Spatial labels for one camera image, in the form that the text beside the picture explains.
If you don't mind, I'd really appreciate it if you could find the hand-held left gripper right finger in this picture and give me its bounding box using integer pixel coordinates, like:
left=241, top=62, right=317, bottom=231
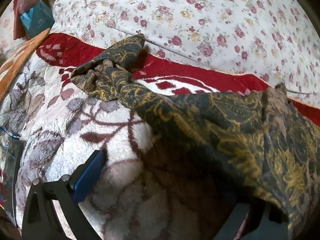
left=214, top=201, right=289, bottom=240

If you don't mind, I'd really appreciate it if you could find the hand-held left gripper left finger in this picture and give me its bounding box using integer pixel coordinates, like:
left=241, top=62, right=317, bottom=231
left=21, top=150, right=105, bottom=240

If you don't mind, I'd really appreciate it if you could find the dark gold patterned cloth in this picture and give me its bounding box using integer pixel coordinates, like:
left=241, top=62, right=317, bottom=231
left=70, top=33, right=320, bottom=240

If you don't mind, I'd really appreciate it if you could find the red white fleece blanket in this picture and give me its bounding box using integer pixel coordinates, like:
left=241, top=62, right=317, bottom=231
left=0, top=32, right=320, bottom=240

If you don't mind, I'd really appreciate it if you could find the orange cloth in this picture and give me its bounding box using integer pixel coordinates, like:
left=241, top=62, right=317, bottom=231
left=0, top=29, right=50, bottom=100

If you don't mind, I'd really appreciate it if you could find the teal plastic bag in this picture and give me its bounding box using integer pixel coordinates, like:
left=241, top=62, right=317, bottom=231
left=20, top=1, right=54, bottom=38

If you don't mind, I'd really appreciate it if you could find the red cloth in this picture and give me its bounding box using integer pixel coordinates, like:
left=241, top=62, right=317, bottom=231
left=12, top=0, right=28, bottom=40

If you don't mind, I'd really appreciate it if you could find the white floral bed sheet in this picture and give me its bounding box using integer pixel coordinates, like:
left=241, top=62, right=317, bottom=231
left=51, top=0, right=320, bottom=100

